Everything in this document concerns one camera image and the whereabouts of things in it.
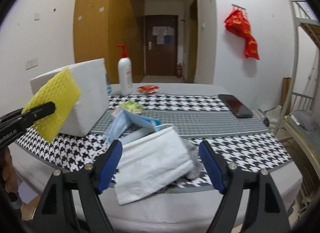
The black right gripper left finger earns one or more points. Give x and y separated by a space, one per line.
56 210

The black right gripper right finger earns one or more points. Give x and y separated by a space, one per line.
265 210

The yellow foam sponge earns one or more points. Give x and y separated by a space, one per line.
54 101

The white face mask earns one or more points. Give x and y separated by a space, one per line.
151 163

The blue face mask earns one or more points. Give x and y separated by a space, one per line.
125 120

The green floral tissue pack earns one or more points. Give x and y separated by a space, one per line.
130 106

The person's left hand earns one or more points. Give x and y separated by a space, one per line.
8 173

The houndstooth table mat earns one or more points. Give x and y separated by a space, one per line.
245 142

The black smartphone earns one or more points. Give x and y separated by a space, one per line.
238 109

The metal bunk bed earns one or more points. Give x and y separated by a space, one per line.
303 94

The white styrofoam box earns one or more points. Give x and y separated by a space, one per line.
90 77

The grey pillow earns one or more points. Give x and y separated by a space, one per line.
306 120

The red snack packet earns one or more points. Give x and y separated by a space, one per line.
148 89

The red fire extinguisher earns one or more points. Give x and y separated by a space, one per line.
179 70

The white pump bottle red top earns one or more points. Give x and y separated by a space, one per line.
125 71

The wooden wardrobe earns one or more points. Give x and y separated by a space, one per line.
100 27

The red hanging bag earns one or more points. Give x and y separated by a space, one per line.
238 24

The dark brown entrance door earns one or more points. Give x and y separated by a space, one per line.
161 41

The white wall socket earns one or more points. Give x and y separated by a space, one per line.
32 63

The white wall switch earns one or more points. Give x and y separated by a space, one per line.
37 16

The wall coat hook rack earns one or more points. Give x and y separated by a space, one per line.
239 8

